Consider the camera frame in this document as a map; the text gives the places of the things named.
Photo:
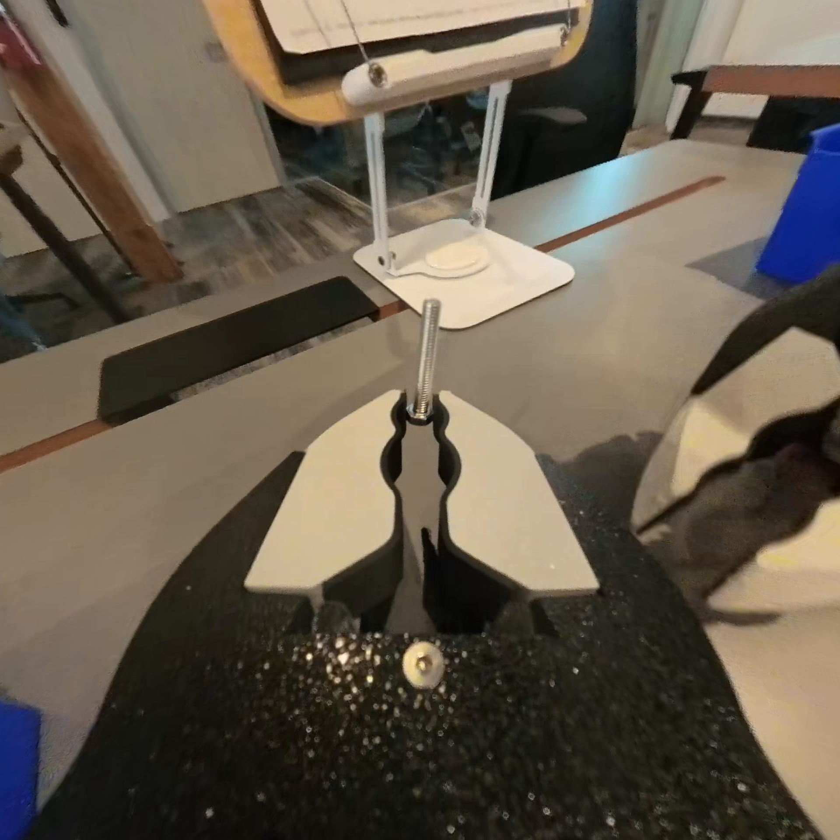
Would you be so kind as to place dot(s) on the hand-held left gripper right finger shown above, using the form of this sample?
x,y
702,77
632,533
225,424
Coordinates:
x,y
512,512

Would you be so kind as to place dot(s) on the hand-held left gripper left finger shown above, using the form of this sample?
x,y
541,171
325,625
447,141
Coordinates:
x,y
334,505

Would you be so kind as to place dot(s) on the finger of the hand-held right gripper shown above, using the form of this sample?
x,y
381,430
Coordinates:
x,y
800,577
709,426

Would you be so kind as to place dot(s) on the long steel bolt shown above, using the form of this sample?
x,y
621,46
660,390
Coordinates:
x,y
428,354

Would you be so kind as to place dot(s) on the blue plastic bin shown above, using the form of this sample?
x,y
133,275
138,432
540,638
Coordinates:
x,y
807,216
16,774

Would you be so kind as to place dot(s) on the black rectangular mat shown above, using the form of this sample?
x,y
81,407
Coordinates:
x,y
229,341

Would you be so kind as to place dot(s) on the wooden top table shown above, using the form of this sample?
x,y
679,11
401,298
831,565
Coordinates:
x,y
774,79

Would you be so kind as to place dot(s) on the white metal stand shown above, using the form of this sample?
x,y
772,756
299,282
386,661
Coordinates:
x,y
512,275

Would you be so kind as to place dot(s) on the wooden board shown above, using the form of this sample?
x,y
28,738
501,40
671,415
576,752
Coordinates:
x,y
262,79

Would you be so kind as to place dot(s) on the printed instruction poster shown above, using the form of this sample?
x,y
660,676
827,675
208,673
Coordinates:
x,y
426,16

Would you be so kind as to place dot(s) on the wooden post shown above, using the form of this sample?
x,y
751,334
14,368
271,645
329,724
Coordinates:
x,y
98,170

